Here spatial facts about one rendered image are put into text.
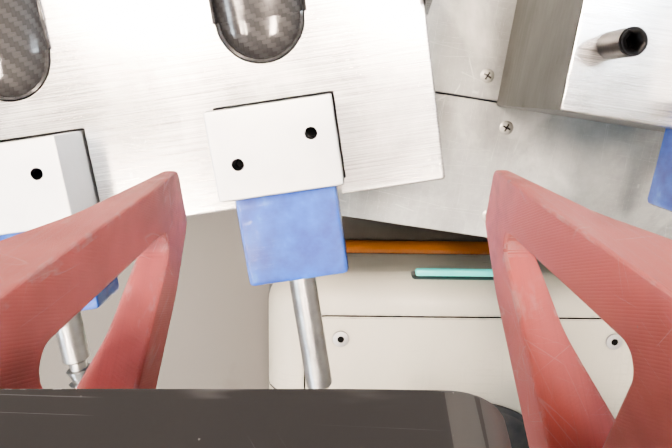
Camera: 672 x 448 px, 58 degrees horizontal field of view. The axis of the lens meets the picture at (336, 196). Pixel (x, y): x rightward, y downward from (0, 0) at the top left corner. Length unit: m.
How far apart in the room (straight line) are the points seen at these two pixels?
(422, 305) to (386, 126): 0.65
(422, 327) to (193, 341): 0.51
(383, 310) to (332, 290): 0.08
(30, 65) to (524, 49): 0.22
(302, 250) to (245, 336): 0.97
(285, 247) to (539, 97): 0.12
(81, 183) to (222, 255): 0.91
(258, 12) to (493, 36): 0.12
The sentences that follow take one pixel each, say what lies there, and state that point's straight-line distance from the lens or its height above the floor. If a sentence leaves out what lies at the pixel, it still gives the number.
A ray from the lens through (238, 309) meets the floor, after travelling 1.20.
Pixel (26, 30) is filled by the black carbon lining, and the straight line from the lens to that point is 0.30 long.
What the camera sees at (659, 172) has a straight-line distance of 0.27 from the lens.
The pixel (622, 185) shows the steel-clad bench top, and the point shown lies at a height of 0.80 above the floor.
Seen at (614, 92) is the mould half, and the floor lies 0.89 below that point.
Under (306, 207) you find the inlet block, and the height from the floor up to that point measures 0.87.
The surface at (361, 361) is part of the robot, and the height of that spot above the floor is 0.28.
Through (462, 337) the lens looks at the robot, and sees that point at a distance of 0.93.
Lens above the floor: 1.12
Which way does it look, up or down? 80 degrees down
